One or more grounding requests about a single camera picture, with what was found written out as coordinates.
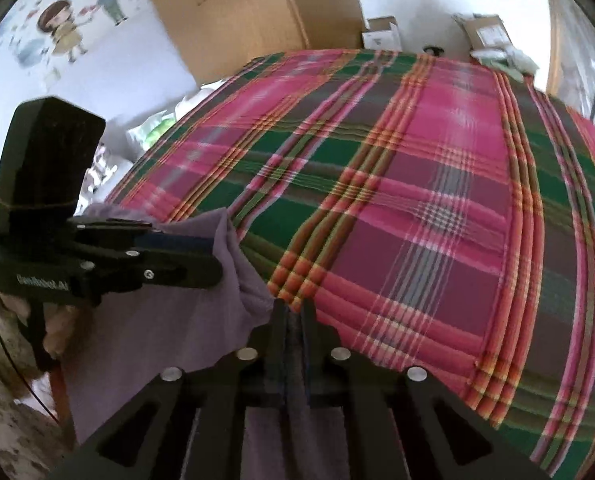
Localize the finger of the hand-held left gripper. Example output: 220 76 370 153
80 250 223 306
74 217 213 256

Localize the person's left hand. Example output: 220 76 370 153
0 297 85 356

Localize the white parcel bag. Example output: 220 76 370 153
470 45 541 81

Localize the person's left forearm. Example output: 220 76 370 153
0 310 75 461

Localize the purple fleece garment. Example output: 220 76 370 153
60 204 348 480

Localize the pink green plaid bed sheet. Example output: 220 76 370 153
104 47 595 478

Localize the green tissue packet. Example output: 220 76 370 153
144 117 175 143

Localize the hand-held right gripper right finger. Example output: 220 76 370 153
300 302 553 480

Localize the white cardboard box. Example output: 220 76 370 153
362 16 403 52

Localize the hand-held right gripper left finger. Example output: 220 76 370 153
47 299 290 480

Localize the cartoon children wall sticker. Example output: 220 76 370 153
12 0 130 81

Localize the wooden wardrobe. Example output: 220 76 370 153
132 0 365 88

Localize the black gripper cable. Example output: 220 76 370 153
0 280 60 426

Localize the brown cardboard box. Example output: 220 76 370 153
452 12 508 51

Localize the wooden door frame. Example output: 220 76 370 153
545 0 568 96

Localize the clear plastic door curtain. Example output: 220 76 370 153
552 0 595 136

